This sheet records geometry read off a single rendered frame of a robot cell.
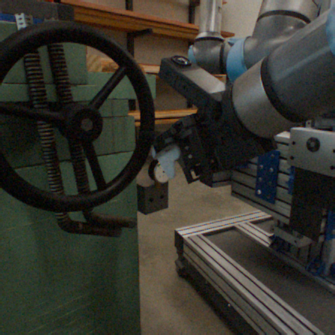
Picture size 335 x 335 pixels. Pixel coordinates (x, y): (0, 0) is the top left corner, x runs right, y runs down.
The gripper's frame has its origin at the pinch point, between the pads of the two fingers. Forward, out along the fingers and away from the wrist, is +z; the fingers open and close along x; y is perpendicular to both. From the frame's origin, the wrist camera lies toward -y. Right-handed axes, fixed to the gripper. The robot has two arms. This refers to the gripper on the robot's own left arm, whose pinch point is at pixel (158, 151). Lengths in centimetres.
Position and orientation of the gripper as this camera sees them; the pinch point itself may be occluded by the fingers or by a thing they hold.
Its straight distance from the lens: 48.0
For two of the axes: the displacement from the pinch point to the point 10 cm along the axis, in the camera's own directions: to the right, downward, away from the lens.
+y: 3.6, 9.3, -1.0
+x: 7.8, -2.4, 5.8
